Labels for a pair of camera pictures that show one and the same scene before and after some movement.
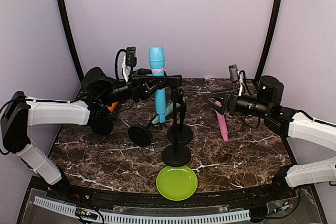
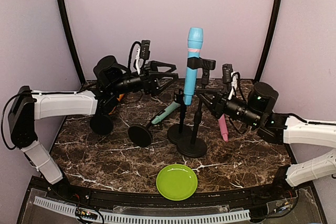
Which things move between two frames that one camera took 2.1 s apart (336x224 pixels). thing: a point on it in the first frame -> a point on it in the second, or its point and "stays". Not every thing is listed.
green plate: x=177 y=183 stays
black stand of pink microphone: x=180 y=134 stays
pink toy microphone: x=221 y=121 stays
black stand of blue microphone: x=175 y=155 -> x=192 y=149
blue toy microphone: x=157 y=54 -> x=195 y=39
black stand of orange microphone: x=103 y=125 stays
